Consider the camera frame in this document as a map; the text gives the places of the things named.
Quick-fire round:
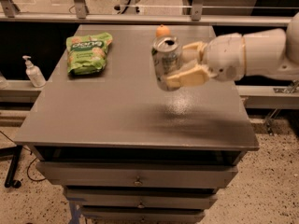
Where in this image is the silver green 7up can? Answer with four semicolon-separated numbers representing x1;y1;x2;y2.
151;35;181;91

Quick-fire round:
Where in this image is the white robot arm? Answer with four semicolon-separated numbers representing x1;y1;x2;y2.
163;14;299;88

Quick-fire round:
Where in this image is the bottom grey drawer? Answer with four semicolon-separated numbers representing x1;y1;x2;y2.
81;207;205;223

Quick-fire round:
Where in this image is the middle grey drawer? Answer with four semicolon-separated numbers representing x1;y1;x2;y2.
64;189;217;209

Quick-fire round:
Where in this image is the green snack bag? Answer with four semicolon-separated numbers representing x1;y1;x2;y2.
66;33;113;76

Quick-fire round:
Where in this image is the top grey drawer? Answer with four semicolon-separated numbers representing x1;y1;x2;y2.
36;161;237;189

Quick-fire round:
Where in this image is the grey drawer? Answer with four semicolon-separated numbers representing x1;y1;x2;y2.
81;207;205;223
36;161;237;189
64;189;217;209

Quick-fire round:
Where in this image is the black floor cable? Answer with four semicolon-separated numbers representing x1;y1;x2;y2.
0;130;47;183

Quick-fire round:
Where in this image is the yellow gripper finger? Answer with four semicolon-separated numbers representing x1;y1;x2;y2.
181;41;207;63
164;64;216;88

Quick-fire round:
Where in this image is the orange fruit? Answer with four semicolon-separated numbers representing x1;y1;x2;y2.
156;24;170;37

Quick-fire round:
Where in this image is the white pump bottle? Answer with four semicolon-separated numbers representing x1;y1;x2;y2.
22;55;46;88

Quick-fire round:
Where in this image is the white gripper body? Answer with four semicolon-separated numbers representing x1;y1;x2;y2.
203;33;246;81

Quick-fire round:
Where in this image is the metal window railing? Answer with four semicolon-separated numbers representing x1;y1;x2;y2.
0;0;298;27

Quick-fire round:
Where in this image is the black stand leg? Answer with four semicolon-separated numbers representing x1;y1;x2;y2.
0;146;22;189

